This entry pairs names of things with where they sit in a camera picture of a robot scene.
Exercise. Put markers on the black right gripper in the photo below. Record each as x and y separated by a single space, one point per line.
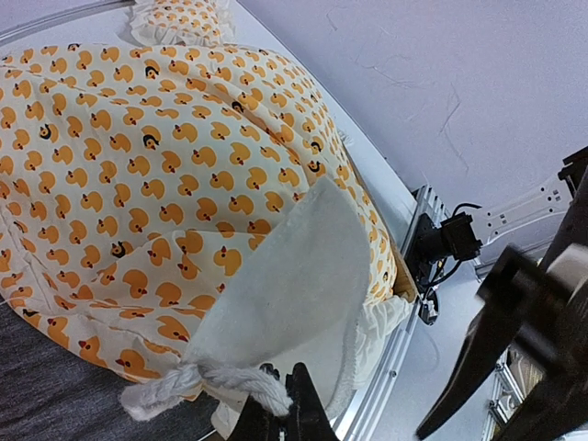
540 310

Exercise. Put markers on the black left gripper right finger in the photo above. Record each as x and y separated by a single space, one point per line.
307 420

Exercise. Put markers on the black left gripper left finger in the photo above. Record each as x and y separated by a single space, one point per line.
256 424

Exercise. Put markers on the wooden pet bed frame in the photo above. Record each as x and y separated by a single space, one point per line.
46 390

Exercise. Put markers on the duck print mattress cushion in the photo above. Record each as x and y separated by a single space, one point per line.
252 117

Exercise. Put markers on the small duck print pillow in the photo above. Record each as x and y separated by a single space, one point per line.
182 22

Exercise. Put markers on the aluminium front rail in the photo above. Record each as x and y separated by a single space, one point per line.
360 419

